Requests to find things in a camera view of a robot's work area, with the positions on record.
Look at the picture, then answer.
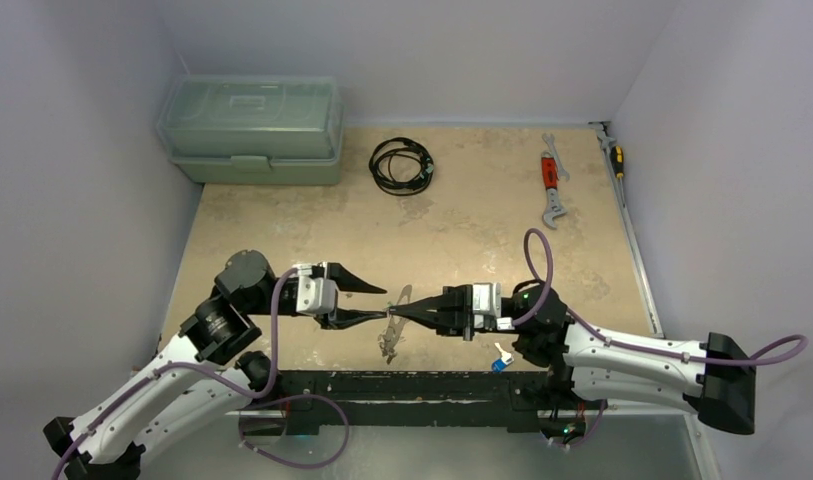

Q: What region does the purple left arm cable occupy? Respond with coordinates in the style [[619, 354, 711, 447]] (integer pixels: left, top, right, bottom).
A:
[[50, 266, 352, 480]]

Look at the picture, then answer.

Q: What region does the green plastic toolbox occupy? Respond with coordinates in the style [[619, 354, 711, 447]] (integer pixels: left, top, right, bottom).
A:
[[157, 75, 345, 186]]

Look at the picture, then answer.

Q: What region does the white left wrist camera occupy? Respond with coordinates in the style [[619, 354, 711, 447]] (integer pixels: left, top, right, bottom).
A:
[[293, 262, 337, 316]]

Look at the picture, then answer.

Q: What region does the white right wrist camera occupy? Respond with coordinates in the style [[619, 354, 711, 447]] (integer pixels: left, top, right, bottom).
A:
[[471, 282, 514, 333]]

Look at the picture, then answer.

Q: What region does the yellow black screwdriver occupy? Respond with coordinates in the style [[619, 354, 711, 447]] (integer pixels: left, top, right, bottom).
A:
[[609, 145, 626, 205]]

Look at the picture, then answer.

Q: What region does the large metal keyring with keys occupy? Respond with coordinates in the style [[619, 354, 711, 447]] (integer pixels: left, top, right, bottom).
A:
[[378, 284, 413, 365]]

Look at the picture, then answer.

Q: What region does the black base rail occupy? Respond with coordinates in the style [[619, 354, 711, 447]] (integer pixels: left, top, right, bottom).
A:
[[239, 370, 600, 436]]

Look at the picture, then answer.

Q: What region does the coiled black cable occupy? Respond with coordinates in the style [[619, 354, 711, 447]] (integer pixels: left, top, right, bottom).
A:
[[368, 137, 436, 197]]

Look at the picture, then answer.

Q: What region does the silver open-end wrench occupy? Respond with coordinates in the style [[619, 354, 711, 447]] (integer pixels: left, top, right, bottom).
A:
[[542, 133, 570, 181]]

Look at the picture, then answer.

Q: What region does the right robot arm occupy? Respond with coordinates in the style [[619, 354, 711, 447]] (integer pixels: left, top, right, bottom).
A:
[[389, 280, 756, 435]]

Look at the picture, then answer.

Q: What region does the aluminium side rail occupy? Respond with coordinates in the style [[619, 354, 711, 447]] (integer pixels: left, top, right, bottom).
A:
[[586, 122, 721, 479]]

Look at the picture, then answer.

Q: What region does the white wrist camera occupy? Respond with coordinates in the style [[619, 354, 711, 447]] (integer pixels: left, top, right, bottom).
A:
[[471, 282, 514, 333], [293, 262, 337, 316]]

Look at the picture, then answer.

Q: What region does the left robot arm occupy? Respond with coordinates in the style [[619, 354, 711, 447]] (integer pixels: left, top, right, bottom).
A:
[[43, 250, 383, 479]]

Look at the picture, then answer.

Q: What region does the red handled adjustable wrench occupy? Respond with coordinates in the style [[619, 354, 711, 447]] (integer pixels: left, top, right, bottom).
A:
[[541, 150, 570, 230]]

